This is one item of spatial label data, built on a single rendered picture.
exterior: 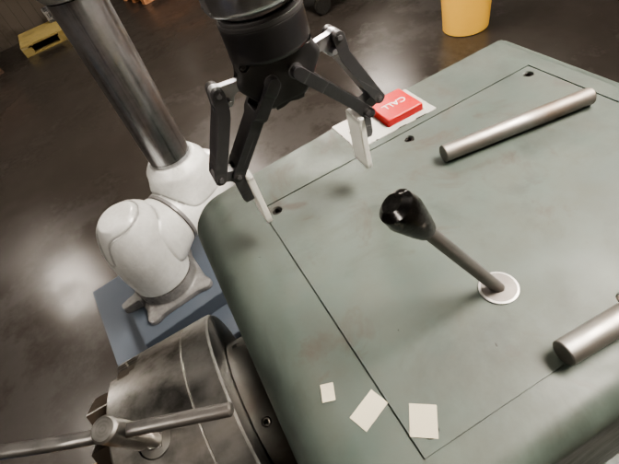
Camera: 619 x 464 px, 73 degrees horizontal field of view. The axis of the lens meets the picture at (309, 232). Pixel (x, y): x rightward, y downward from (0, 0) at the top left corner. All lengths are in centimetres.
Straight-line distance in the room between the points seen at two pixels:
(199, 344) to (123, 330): 78
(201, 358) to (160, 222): 58
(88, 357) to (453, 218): 211
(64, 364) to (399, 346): 218
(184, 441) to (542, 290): 36
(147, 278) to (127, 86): 43
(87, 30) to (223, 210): 46
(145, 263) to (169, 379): 56
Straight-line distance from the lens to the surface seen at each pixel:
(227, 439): 45
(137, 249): 100
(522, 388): 40
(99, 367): 232
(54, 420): 234
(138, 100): 96
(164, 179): 104
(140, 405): 49
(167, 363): 51
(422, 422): 38
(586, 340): 40
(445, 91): 69
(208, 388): 46
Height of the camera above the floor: 162
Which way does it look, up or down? 47 degrees down
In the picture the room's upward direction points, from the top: 21 degrees counter-clockwise
